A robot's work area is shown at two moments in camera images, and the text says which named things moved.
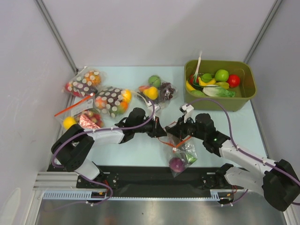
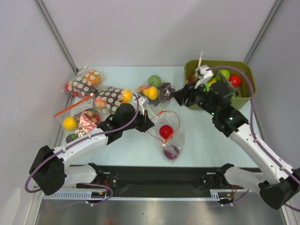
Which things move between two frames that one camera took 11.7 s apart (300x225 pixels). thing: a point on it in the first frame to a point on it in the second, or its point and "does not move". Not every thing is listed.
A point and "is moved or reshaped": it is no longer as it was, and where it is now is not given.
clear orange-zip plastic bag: (182, 155) is moved or reshaped
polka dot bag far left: (86, 83) does not move
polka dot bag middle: (112, 101) does not move
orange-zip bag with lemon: (83, 113) does not move
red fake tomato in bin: (234, 81) does not move
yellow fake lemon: (68, 122) does not move
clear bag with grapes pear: (157, 91) does not move
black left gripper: (156, 131) to (146, 123)
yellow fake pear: (152, 93) does not move
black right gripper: (178, 130) to (189, 97)
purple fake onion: (176, 164) to (172, 153)
